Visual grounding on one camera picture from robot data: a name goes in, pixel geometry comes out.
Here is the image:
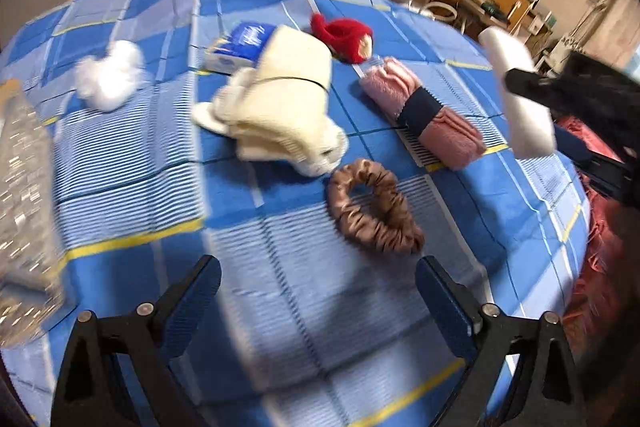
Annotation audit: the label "brown satin scrunchie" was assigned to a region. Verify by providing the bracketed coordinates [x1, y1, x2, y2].
[326, 159, 426, 256]

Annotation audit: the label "blue tissue pack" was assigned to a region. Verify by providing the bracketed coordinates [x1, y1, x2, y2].
[206, 21, 278, 75]

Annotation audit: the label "white soft roll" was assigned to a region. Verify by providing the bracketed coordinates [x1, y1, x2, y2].
[477, 26, 558, 160]

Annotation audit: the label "cream knitted gloves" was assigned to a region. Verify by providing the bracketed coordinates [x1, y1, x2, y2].
[192, 26, 350, 178]

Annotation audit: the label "white fluffy plush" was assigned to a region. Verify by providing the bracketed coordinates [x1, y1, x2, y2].
[74, 41, 146, 112]

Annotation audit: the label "blue checked bed sheet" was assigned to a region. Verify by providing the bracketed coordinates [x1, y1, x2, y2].
[0, 0, 596, 427]

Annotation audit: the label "white round bin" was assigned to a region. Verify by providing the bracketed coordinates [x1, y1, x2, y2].
[422, 0, 458, 26]

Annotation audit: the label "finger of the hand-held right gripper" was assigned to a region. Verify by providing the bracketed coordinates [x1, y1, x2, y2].
[504, 68, 556, 108]

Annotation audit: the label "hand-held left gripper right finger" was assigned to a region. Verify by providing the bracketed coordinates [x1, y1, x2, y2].
[415, 255, 588, 427]

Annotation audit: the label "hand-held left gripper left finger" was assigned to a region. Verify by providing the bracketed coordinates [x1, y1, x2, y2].
[50, 255, 222, 427]

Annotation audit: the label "red knitted hat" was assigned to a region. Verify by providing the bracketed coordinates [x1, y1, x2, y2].
[310, 13, 375, 65]

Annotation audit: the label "clear plastic container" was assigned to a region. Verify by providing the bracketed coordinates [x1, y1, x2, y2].
[0, 79, 68, 350]

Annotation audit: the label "red cloth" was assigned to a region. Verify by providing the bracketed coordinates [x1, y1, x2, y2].
[560, 117, 640, 358]

